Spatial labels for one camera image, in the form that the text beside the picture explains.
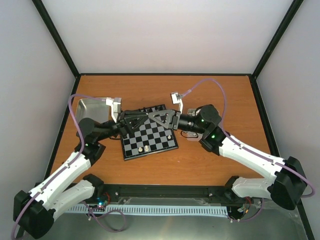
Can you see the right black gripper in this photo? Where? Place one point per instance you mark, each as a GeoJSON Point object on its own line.
{"type": "Point", "coordinates": [168, 122]}

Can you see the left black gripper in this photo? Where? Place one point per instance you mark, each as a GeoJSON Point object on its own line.
{"type": "Point", "coordinates": [125, 127]}

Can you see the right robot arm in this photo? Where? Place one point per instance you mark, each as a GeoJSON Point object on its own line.
{"type": "Point", "coordinates": [282, 180]}

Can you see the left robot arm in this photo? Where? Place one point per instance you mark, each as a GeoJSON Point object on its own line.
{"type": "Point", "coordinates": [37, 210]}

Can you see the black chess piece set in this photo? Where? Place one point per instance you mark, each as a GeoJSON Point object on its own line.
{"type": "Point", "coordinates": [151, 109]}

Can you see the pink tin with white pieces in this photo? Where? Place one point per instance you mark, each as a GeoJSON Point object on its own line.
{"type": "Point", "coordinates": [192, 136]}

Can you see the black and silver chessboard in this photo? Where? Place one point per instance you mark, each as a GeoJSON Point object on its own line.
{"type": "Point", "coordinates": [149, 134]}

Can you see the empty silver metal tin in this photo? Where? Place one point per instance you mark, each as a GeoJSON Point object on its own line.
{"type": "Point", "coordinates": [93, 109]}

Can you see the light blue cable duct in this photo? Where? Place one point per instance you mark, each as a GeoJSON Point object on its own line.
{"type": "Point", "coordinates": [163, 210]}

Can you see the black frame post left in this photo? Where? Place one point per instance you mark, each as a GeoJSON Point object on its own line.
{"type": "Point", "coordinates": [47, 20]}

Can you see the black frame post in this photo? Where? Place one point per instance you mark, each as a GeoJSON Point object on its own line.
{"type": "Point", "coordinates": [281, 29]}
{"type": "Point", "coordinates": [47, 20]}

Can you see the black frame post right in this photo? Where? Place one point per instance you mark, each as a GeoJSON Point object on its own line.
{"type": "Point", "coordinates": [281, 29]}

